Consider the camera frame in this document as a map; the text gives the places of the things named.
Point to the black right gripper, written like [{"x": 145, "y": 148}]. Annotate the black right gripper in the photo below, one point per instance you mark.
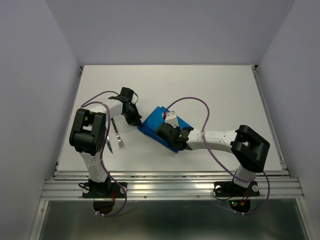
[{"x": 178, "y": 128}]

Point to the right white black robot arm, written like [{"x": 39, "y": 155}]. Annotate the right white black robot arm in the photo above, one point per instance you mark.
[{"x": 248, "y": 147}]

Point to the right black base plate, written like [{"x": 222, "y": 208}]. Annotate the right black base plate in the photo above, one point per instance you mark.
[{"x": 226, "y": 189}]

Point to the aluminium frame rail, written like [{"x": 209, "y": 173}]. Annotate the aluminium frame rail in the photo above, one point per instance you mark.
[{"x": 177, "y": 205}]

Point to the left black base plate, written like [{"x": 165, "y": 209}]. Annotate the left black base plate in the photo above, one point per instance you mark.
[{"x": 120, "y": 190}]

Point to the silver fork black handle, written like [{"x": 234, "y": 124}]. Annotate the silver fork black handle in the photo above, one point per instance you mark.
[{"x": 119, "y": 139}]

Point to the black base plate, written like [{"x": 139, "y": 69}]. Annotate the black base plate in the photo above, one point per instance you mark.
[
  {"x": 226, "y": 189},
  {"x": 120, "y": 190}
]

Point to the silver knife black handle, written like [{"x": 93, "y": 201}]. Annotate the silver knife black handle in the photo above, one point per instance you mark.
[{"x": 108, "y": 144}]

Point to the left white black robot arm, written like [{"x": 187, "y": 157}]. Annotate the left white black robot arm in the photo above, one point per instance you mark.
[{"x": 89, "y": 133}]

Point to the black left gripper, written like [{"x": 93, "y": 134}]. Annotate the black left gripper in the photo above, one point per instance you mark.
[{"x": 135, "y": 121}]

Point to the blue satin napkin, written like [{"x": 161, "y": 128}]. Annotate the blue satin napkin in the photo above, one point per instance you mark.
[{"x": 149, "y": 126}]

